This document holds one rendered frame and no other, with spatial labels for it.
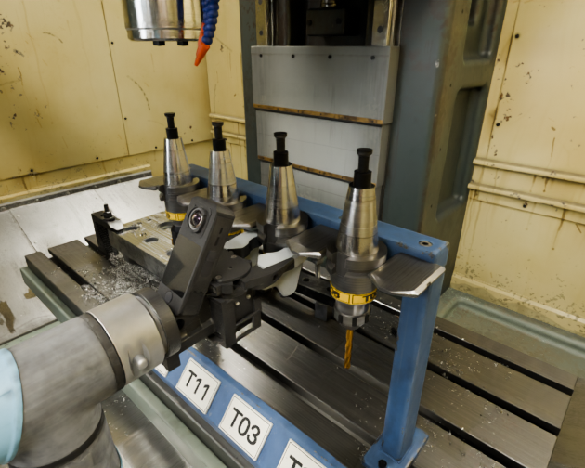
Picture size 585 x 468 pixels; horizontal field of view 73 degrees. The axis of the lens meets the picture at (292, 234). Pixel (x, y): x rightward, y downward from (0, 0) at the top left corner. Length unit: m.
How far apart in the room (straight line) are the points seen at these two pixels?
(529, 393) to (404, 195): 0.56
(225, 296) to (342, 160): 0.78
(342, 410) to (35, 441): 0.44
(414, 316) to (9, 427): 0.37
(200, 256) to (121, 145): 1.61
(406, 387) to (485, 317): 1.01
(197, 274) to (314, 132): 0.86
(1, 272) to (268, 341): 1.08
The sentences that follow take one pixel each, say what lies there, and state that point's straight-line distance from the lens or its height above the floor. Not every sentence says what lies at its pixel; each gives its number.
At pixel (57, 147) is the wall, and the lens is 1.87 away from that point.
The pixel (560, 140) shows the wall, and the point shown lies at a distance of 1.33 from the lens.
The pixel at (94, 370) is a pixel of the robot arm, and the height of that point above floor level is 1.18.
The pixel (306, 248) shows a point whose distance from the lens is 0.43.
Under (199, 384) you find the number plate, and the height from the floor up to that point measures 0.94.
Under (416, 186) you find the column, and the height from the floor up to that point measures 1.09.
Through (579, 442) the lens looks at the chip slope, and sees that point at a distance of 0.97.
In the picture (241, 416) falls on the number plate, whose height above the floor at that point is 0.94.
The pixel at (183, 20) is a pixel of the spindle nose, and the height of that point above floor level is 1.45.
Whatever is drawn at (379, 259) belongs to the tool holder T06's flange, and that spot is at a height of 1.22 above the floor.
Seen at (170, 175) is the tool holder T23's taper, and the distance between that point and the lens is 0.62.
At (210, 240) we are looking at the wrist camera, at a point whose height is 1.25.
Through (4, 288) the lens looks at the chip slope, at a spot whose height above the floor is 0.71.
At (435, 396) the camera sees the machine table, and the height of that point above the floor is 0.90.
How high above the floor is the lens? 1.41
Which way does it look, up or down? 25 degrees down
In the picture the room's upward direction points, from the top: straight up
